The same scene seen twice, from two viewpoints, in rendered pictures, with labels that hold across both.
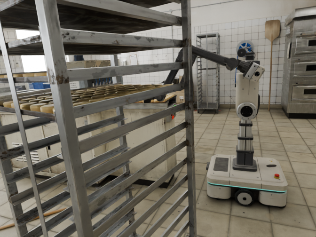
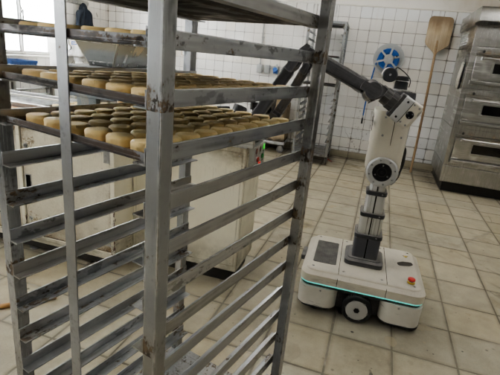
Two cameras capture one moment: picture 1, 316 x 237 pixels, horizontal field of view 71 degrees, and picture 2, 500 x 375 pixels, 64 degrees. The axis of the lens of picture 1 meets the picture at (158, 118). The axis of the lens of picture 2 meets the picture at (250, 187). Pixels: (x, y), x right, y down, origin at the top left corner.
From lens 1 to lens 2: 0.20 m
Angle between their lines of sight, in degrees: 7
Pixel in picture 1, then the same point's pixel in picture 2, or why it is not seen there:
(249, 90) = (392, 138)
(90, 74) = (193, 98)
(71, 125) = (166, 172)
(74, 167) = (160, 232)
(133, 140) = not seen: hidden behind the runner
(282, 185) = (417, 295)
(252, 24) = (408, 18)
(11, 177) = (18, 234)
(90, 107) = (185, 146)
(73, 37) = (182, 43)
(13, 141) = not seen: outside the picture
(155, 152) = not seen: hidden behind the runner
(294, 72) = (462, 114)
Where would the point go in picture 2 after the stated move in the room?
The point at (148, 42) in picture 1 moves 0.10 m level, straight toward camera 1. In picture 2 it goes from (270, 53) to (277, 53)
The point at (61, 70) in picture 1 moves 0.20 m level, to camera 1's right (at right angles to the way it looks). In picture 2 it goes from (167, 94) to (299, 105)
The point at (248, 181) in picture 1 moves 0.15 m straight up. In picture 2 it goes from (367, 284) to (372, 259)
